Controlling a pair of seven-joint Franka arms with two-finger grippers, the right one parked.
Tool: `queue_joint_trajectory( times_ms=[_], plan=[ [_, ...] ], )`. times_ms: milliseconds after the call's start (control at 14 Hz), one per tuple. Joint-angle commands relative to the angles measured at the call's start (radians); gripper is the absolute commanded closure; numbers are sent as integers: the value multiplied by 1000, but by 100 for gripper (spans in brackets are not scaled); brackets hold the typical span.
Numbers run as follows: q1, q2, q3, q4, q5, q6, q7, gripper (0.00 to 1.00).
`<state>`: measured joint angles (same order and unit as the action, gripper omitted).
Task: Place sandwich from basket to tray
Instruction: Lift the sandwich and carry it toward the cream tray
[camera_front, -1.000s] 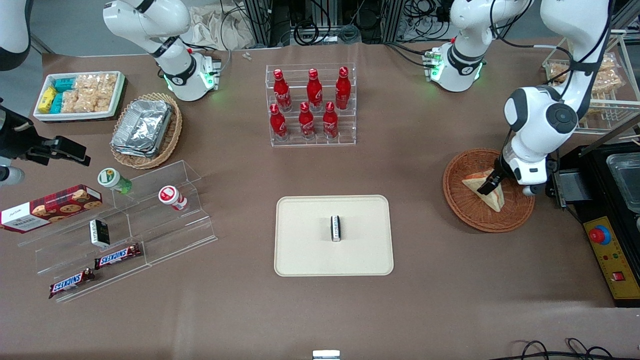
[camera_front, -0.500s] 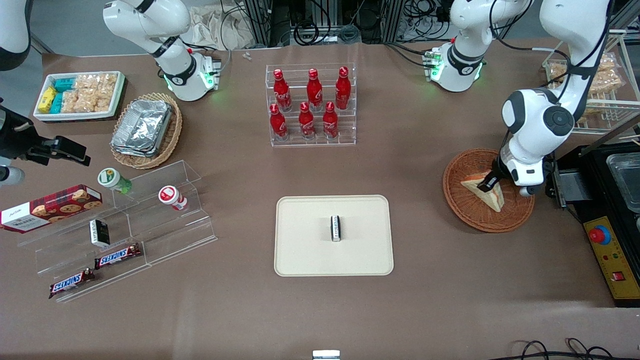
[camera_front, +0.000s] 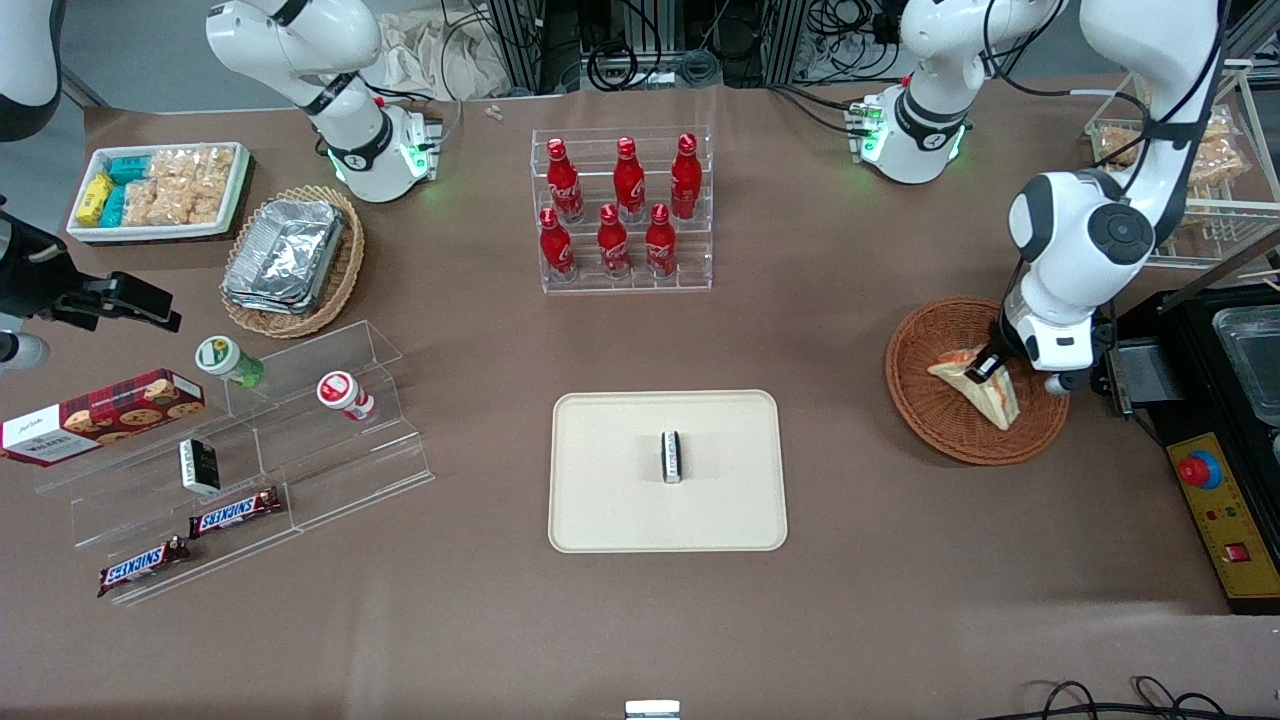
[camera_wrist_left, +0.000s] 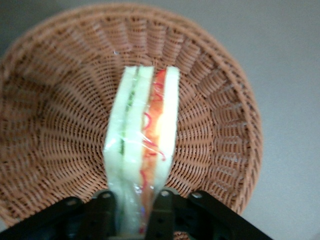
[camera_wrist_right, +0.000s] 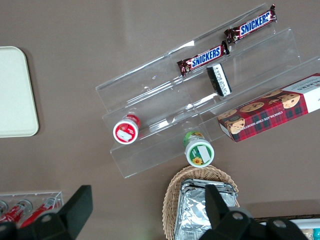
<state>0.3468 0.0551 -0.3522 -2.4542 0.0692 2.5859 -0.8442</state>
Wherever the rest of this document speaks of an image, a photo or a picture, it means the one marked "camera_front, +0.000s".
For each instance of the brown wicker round basket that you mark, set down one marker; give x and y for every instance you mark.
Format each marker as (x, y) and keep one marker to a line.
(940, 425)

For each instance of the yellow snack packet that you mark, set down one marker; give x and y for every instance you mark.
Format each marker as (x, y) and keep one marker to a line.
(93, 200)

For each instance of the clear acrylic bottle rack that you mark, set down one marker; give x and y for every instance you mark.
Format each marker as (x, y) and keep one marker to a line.
(690, 270)

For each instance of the red cola bottle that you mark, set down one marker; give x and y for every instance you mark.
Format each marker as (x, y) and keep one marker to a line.
(660, 245)
(557, 250)
(686, 178)
(613, 245)
(629, 180)
(565, 185)

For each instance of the clear acrylic stepped display stand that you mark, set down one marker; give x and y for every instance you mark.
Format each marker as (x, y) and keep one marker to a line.
(330, 470)

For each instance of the crumpled beige paper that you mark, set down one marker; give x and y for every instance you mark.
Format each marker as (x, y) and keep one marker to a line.
(430, 55)

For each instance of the teal snack packet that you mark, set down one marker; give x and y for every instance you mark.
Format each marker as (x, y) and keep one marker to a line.
(128, 168)
(113, 205)

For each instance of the black machine housing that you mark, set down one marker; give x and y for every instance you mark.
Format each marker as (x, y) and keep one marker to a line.
(1190, 390)

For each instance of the steel rectangular pan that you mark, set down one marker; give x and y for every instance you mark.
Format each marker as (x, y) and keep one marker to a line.
(1250, 360)

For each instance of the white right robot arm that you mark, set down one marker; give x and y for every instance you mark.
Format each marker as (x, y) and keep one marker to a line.
(380, 170)

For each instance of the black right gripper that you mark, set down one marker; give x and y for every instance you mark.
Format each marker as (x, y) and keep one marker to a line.
(40, 278)

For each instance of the green lid snack cup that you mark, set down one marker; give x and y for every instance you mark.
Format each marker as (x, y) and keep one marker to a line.
(220, 357)

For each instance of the small black white box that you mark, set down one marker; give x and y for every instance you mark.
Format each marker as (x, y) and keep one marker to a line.
(672, 458)
(200, 465)

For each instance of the cream plastic serving tray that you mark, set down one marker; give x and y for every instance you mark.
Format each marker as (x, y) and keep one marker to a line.
(610, 500)

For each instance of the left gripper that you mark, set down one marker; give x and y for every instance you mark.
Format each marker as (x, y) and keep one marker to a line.
(1003, 340)

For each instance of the yellow control panel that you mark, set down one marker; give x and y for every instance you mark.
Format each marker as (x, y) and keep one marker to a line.
(1225, 520)

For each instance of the red lid snack cup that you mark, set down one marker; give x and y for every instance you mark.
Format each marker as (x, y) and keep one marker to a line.
(340, 392)

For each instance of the light wicker oval basket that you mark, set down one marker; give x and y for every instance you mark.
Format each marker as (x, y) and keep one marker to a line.
(335, 290)

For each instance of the aluminium profile frame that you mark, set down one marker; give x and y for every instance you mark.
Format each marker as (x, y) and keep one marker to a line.
(640, 20)

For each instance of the Snickers chocolate bar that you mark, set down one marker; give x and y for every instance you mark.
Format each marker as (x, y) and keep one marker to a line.
(235, 512)
(143, 566)

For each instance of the triangular sandwich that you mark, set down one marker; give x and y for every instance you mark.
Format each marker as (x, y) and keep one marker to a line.
(995, 405)

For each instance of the clear bag of rice crackers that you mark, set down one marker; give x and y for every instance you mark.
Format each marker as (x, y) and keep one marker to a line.
(1215, 155)
(160, 205)
(195, 165)

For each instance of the small silver metal block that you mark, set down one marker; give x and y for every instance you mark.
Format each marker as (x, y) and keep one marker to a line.
(652, 710)

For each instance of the red emergency stop button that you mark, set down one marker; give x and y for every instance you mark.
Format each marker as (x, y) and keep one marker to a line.
(1200, 470)

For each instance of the stacked aluminium foil trays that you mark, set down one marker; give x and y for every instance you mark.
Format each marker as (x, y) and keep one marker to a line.
(285, 250)

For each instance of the white rectangular snack tray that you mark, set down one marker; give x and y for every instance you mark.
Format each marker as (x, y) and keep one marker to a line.
(238, 190)

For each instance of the red tartan shortbread cookie box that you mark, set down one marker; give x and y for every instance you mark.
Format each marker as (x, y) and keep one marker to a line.
(100, 415)

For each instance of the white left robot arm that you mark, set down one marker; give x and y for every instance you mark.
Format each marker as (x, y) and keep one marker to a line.
(1060, 235)

